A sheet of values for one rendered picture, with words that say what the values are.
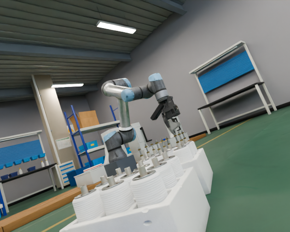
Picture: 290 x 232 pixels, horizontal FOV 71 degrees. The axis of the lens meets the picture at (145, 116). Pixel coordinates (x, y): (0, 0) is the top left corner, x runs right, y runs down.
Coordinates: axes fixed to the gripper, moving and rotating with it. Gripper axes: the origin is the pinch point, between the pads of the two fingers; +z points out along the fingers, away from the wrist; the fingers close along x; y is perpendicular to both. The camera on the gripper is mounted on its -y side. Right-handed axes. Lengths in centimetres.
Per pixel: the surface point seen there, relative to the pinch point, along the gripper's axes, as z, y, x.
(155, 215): 18, 14, -62
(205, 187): 30.9, 8.7, -6.5
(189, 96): -93, -134, 539
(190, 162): 17.2, 6.0, -7.0
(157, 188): 13, 14, -57
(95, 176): 19, -185, 106
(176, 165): 12.4, 11.0, -33.9
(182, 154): 12.5, 2.3, -4.6
